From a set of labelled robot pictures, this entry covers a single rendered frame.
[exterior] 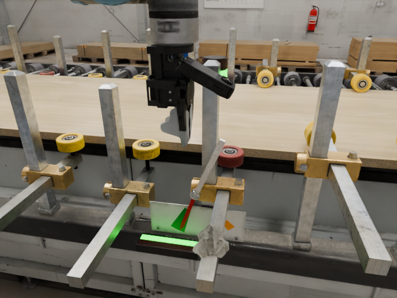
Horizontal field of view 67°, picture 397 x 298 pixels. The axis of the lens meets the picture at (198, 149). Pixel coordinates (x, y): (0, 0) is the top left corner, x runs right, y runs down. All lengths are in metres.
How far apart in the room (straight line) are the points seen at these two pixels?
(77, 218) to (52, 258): 0.66
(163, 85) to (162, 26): 0.10
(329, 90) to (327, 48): 7.23
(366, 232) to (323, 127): 0.25
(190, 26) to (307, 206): 0.50
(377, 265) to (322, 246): 0.39
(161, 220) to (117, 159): 0.21
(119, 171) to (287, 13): 7.18
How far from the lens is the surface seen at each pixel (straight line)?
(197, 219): 0.83
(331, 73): 0.67
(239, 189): 0.76
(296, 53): 6.57
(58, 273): 1.64
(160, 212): 0.85
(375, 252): 0.52
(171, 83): 0.59
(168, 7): 0.56
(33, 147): 0.94
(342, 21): 7.89
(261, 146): 0.92
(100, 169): 1.14
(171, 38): 0.56
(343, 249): 0.92
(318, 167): 0.73
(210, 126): 0.70
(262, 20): 7.81
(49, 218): 1.03
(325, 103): 0.69
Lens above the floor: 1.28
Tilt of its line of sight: 26 degrees down
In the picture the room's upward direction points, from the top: straight up
